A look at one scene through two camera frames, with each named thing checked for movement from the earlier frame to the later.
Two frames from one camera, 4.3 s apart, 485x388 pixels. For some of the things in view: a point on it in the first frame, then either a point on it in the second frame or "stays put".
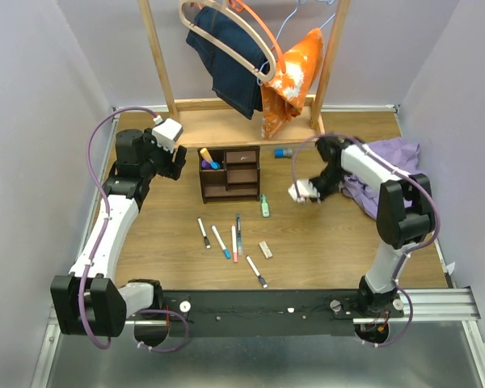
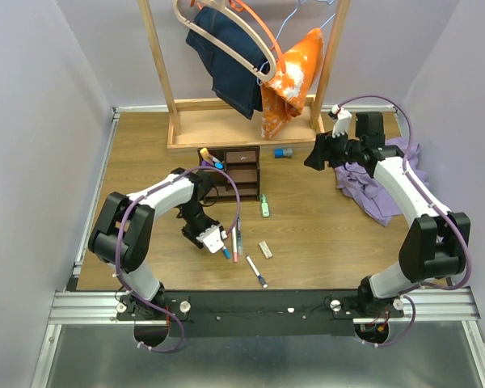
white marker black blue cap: (260, 278) stays put
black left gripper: (172, 169) → (192, 235)
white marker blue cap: (226, 252) stays put
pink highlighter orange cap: (206, 155) stays put
